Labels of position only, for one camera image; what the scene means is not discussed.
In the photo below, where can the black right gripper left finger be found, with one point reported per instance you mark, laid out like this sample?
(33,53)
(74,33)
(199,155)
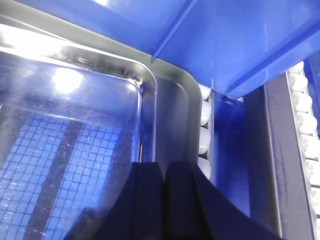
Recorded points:
(137,214)

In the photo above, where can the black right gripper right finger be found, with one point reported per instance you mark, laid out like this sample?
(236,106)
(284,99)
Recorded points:
(196,210)

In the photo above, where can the white roller track middle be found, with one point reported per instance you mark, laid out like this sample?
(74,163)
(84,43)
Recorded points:
(206,133)

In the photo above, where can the white roller track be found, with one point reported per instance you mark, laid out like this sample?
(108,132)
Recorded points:
(206,133)
(307,138)

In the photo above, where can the white roller track right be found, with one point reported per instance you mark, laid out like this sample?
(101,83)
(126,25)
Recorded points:
(307,138)

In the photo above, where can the large blue crate centre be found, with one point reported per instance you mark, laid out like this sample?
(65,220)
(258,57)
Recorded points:
(231,46)

